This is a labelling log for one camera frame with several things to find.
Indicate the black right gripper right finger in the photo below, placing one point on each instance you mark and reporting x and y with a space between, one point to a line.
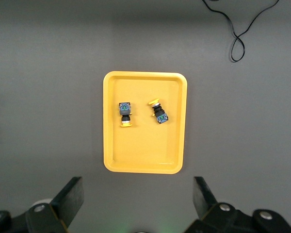
208 213

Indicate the dark grey table mat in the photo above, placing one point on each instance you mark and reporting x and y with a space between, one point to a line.
38 48

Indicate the yellow plastic tray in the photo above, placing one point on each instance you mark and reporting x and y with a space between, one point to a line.
145 150

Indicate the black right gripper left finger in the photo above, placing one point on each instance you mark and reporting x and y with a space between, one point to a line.
63 208

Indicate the yellow mushroom push button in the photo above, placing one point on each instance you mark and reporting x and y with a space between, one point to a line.
161 117
125 110

